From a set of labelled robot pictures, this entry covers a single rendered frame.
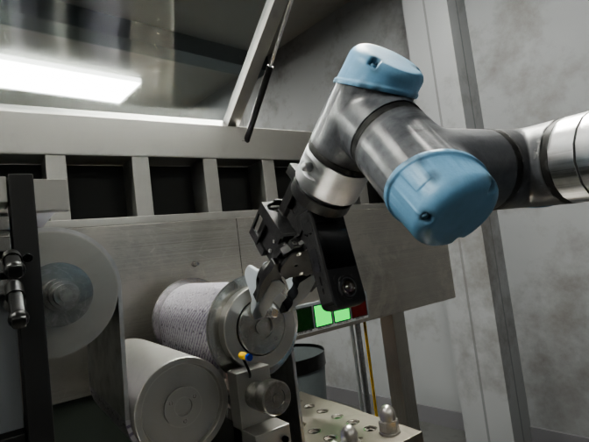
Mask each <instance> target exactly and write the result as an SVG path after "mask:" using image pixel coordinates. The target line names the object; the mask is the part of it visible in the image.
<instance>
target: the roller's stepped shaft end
mask: <svg viewBox="0 0 589 442"><path fill-rule="evenodd" d="M43 298H44V306H45V307H47V308H48V309H49V310H53V311H57V312H64V311H68V310H71V309H73V308H74V307H75V305H76V304H78V302H79V300H80V298H81V290H80V287H79V286H78V284H77V283H76V282H75V281H73V280H71V279H68V278H58V279H53V280H51V281H49V282H48V283H47V284H45V286H44V287H43Z"/></svg>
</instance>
